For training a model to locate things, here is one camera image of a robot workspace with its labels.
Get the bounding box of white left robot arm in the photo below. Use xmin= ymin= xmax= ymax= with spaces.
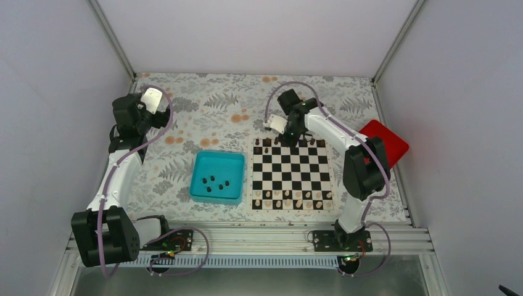
xmin=71 ymin=88 xmax=172 ymax=267

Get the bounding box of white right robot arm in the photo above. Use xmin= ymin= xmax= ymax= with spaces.
xmin=269 ymin=89 xmax=390 ymax=251

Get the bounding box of black white chessboard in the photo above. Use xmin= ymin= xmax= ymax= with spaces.
xmin=247 ymin=134 xmax=339 ymax=215

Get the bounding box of floral patterned table mat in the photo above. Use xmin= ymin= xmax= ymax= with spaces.
xmin=122 ymin=72 xmax=411 ymax=224

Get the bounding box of teal plastic tray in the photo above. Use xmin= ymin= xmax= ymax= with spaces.
xmin=189 ymin=150 xmax=245 ymax=206

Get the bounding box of red plastic box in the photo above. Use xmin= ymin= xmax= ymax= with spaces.
xmin=360 ymin=120 xmax=410 ymax=168

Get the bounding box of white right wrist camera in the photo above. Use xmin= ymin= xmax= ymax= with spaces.
xmin=264 ymin=114 xmax=287 ymax=134

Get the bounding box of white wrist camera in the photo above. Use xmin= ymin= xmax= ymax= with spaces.
xmin=264 ymin=114 xmax=287 ymax=134
xmin=140 ymin=88 xmax=163 ymax=115

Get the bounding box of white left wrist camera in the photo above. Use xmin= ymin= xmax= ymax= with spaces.
xmin=140 ymin=88 xmax=163 ymax=115

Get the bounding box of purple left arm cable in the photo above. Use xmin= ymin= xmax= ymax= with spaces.
xmin=96 ymin=84 xmax=210 ymax=279

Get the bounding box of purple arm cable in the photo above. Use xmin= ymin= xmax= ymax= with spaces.
xmin=263 ymin=81 xmax=392 ymax=278
xmin=96 ymin=84 xmax=210 ymax=279

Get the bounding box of aluminium left corner post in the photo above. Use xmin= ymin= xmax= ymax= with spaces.
xmin=87 ymin=0 xmax=136 ymax=83

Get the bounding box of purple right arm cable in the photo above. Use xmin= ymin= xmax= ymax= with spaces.
xmin=263 ymin=81 xmax=392 ymax=278

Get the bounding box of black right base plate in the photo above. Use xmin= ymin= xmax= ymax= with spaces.
xmin=311 ymin=229 xmax=373 ymax=252

